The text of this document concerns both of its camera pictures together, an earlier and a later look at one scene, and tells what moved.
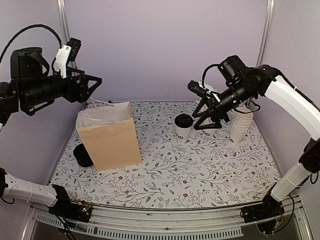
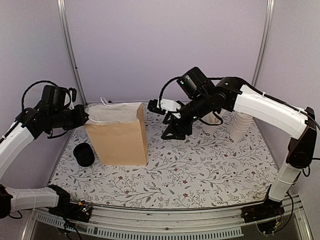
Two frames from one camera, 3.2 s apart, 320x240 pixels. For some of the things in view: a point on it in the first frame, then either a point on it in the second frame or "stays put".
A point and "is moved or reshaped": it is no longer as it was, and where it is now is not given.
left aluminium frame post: (64, 15) stays put
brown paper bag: (109, 132) is moved or reshaped
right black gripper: (214, 111) to (175, 127)
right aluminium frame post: (265, 32) stays put
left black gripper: (84, 94) to (81, 113)
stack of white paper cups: (241, 123) stays put
